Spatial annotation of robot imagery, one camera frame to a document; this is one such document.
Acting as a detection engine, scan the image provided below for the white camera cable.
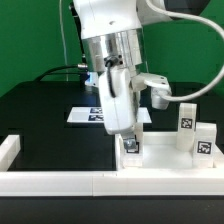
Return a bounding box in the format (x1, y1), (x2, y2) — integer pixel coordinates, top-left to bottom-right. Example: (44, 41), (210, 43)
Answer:
(144, 0), (224, 103)

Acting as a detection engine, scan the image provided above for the white U-shaped fence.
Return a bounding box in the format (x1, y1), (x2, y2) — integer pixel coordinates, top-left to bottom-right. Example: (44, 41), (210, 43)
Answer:
(0, 135), (224, 196)

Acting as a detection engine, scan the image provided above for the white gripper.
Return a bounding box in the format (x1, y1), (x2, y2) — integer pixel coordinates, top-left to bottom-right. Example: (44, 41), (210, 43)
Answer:
(98, 66), (141, 151)

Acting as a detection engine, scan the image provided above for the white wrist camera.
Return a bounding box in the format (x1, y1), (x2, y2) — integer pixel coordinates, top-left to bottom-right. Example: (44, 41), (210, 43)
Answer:
(132, 73), (172, 110)

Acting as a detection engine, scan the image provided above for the white square tabletop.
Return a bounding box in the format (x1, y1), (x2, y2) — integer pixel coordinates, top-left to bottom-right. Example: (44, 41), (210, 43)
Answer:
(115, 132), (224, 170)

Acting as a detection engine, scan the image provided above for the white marker base sheet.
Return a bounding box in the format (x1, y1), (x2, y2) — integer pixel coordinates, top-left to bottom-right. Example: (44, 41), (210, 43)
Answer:
(67, 107), (151, 123)

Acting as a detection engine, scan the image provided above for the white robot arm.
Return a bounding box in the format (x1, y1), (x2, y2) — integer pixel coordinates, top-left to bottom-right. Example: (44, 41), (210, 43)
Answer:
(73, 0), (211, 153)

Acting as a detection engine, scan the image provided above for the black cable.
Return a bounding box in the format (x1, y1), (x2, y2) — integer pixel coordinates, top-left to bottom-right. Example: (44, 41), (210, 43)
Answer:
(34, 64), (89, 82)

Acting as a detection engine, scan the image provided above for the white hanging cable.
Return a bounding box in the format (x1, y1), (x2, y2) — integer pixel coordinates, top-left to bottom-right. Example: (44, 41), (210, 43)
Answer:
(59, 0), (70, 82)

